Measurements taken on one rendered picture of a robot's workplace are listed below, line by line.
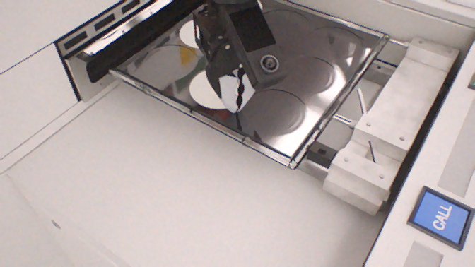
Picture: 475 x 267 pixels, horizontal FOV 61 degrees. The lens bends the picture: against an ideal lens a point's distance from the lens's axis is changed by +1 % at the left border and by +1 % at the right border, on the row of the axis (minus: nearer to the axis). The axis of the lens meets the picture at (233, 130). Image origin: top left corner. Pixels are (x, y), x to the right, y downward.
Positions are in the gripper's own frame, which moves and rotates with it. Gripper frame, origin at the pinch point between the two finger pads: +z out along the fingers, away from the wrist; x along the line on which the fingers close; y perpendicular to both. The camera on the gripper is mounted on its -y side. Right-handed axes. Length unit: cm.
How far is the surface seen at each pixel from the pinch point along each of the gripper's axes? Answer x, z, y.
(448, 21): -41.2, -3.3, 0.4
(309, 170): -7.7, 8.0, -10.3
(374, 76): -31.2, 7.8, 3.2
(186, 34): -0.6, 1.3, 23.2
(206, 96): 2.8, 1.2, 5.7
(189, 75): 3.4, 1.3, 11.7
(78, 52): 19.1, -2.9, 20.2
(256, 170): -0.6, 9.3, -5.8
